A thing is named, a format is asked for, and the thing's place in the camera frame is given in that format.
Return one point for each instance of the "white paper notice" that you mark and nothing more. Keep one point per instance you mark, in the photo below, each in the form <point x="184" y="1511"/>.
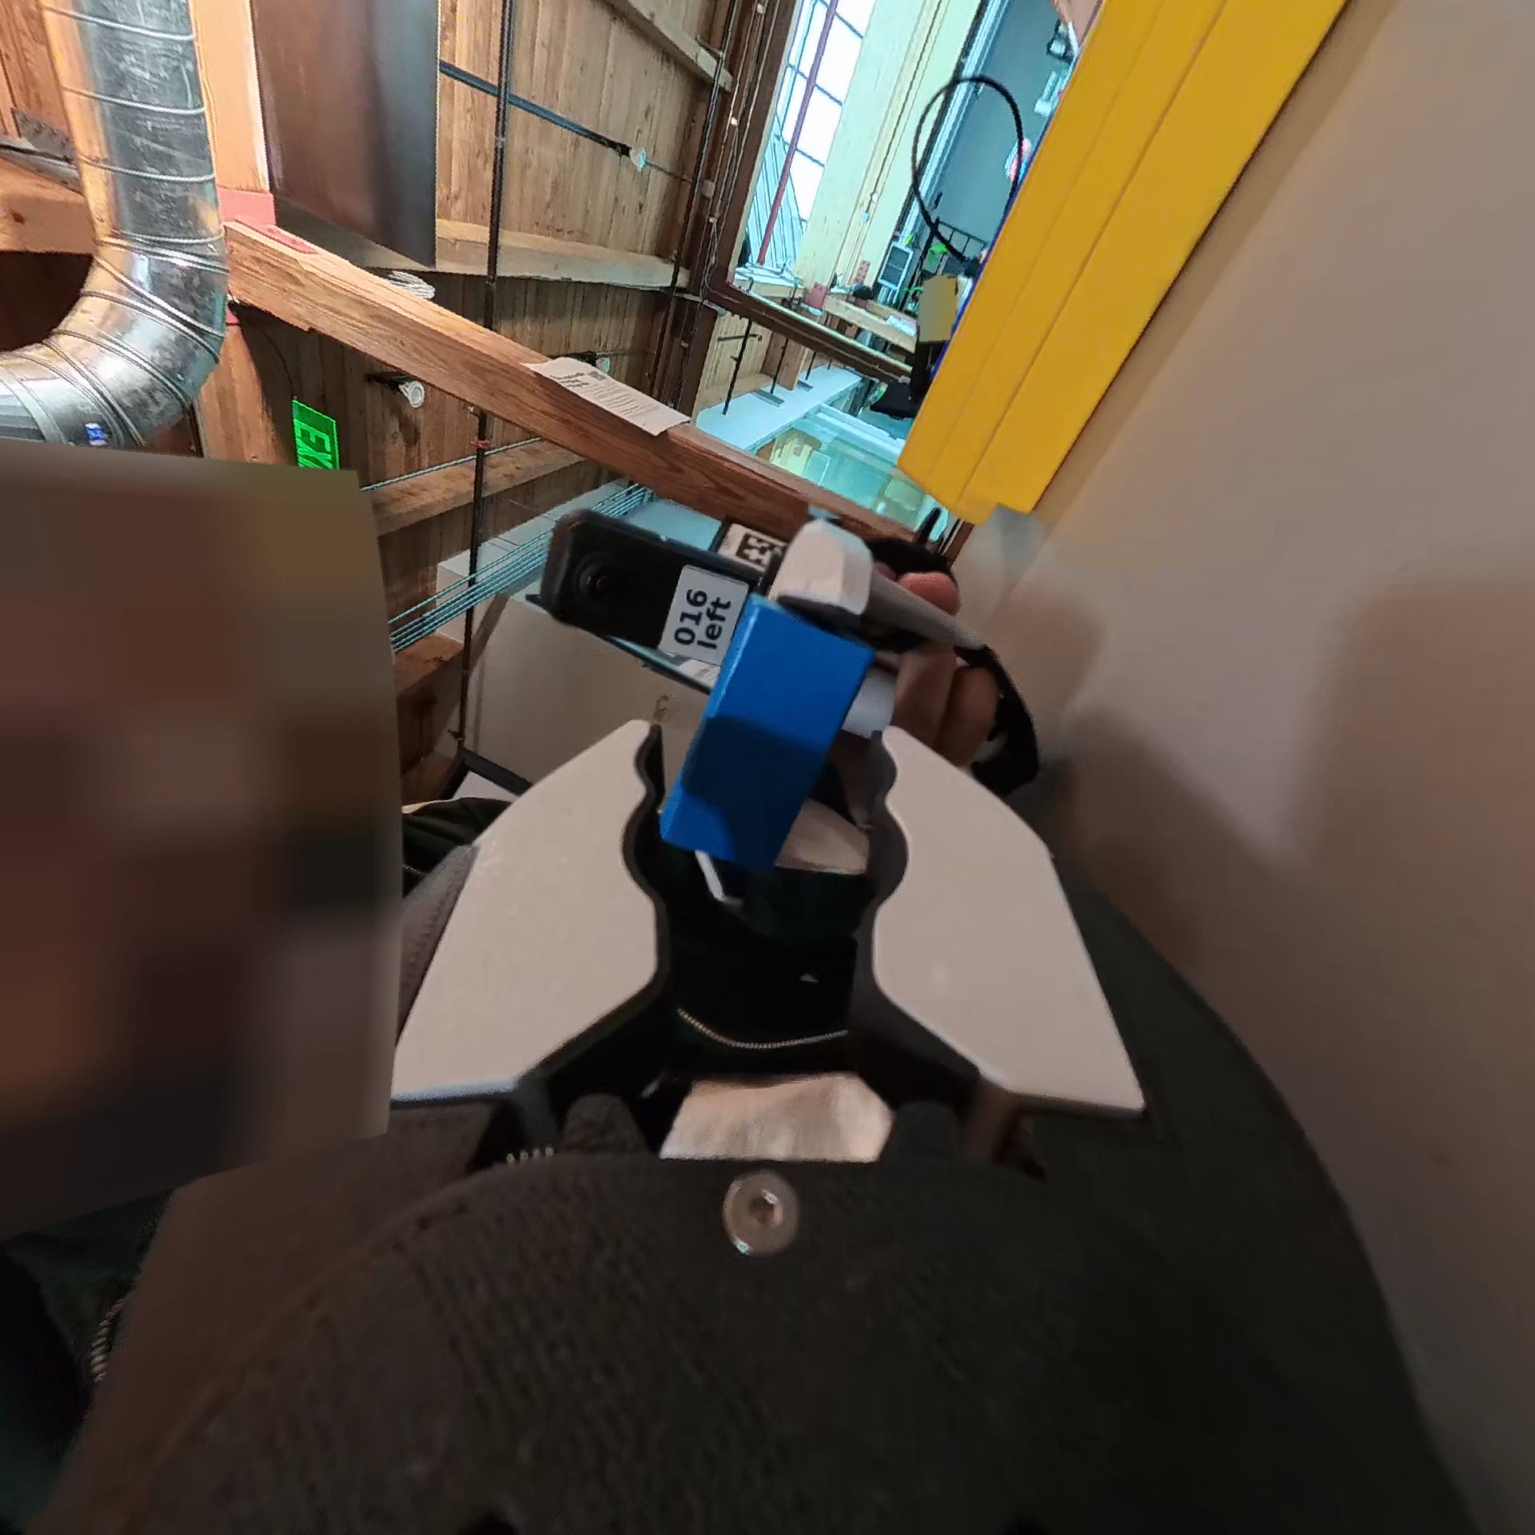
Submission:
<point x="612" y="393"/>

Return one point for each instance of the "blue rectangular block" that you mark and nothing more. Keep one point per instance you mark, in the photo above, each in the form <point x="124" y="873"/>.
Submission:
<point x="768" y="719"/>

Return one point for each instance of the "framed marker sign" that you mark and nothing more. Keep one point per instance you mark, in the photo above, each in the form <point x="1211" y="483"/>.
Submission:
<point x="755" y="547"/>

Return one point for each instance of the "silver ventilation duct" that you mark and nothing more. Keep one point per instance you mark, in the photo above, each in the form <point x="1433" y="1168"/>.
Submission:
<point x="154" y="240"/>

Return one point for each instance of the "yellow plastic bin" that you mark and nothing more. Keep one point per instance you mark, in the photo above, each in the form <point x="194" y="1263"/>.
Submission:
<point x="1102" y="240"/>

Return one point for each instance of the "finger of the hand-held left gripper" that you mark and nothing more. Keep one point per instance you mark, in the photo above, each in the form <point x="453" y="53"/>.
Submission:
<point x="829" y="568"/>
<point x="912" y="617"/>

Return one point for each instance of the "person's left hand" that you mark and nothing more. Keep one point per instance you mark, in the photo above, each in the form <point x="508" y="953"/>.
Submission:
<point x="948" y="707"/>

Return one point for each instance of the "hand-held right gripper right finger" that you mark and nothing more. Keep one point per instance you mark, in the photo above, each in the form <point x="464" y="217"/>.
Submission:
<point x="996" y="958"/>

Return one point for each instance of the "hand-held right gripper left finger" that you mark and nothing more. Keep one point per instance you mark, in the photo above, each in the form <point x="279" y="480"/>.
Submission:
<point x="537" y="948"/>

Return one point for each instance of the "wooden pillar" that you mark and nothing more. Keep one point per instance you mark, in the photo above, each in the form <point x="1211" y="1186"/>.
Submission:
<point x="478" y="359"/>

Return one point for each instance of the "person's left forearm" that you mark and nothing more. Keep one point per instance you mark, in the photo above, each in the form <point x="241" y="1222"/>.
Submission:
<point x="768" y="948"/>

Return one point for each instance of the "green exit sign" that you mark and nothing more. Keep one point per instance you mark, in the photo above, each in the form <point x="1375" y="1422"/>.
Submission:
<point x="315" y="437"/>

